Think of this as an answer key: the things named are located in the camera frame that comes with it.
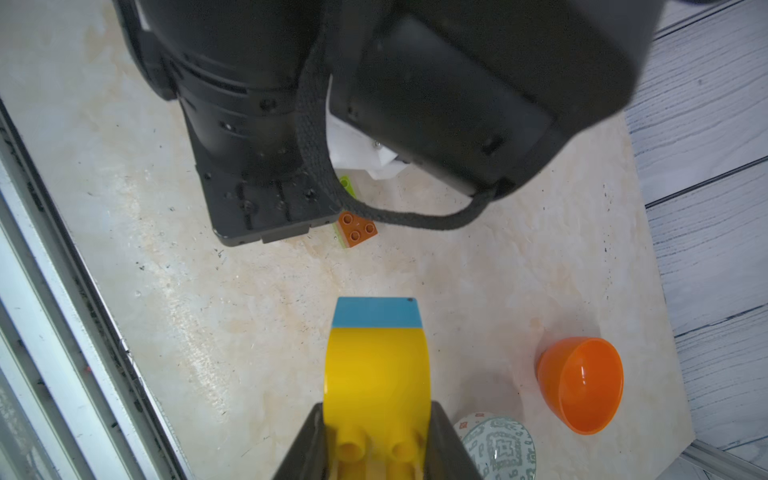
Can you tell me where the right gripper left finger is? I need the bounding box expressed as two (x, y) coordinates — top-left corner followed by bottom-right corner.
(273, 403), (329, 480)

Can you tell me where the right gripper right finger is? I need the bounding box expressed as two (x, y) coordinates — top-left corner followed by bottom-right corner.
(427, 401), (482, 480)

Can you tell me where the yellow lego brick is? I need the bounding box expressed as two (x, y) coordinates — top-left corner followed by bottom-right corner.
(323, 327), (431, 479)

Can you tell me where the blue lego brick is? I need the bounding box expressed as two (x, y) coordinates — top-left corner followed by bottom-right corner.
(332, 297), (423, 329)

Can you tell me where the brown lego brick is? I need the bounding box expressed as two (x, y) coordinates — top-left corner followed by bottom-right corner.
(335, 211), (378, 248)

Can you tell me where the long green lego brick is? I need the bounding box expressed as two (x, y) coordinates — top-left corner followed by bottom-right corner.
(335, 176), (360, 248)

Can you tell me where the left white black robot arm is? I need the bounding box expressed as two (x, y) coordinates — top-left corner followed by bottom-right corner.
(114, 1), (664, 246)

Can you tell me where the green patterned ceramic bowl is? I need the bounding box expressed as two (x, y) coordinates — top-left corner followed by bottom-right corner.
(453, 412), (537, 480)

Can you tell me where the orange plastic bowl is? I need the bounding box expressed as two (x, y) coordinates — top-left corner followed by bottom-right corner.
(535, 337), (624, 436)

